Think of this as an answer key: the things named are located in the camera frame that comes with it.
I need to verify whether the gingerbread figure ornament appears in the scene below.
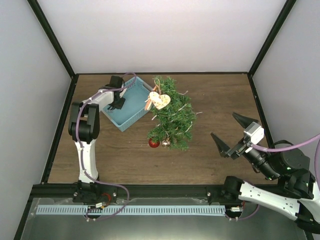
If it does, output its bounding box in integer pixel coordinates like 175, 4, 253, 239
144, 85, 159, 111

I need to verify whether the brown heart ornament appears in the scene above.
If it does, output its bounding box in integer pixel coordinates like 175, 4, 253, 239
148, 78, 171, 110

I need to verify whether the red ball ornament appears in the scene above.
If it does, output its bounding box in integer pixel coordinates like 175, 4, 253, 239
148, 137, 160, 148

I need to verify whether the small green christmas tree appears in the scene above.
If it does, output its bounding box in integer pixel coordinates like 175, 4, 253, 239
147, 75, 197, 151

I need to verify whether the clear led light string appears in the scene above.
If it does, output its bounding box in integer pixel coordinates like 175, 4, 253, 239
149, 89, 203, 146

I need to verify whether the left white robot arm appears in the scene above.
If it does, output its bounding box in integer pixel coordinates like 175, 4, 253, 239
68, 75, 126, 184

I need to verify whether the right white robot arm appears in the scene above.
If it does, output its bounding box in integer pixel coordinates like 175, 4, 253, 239
210, 112, 320, 234

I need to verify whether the blue plastic basket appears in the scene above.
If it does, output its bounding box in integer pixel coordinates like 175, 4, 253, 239
102, 76, 152, 132

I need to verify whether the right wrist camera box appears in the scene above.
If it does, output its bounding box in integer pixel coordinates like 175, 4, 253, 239
243, 122, 265, 153

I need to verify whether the black aluminium front rail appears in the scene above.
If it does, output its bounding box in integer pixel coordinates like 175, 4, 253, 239
30, 183, 236, 202

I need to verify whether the black frame post left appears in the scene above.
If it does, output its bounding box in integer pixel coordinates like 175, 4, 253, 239
26, 0, 76, 77

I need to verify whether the black frame post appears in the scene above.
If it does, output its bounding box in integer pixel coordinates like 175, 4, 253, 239
248, 0, 297, 78
26, 0, 76, 77

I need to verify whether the black frame post right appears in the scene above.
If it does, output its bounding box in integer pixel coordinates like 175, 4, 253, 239
248, 0, 297, 78

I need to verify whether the light blue cable duct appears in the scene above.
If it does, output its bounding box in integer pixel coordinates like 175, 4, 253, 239
35, 205, 226, 216

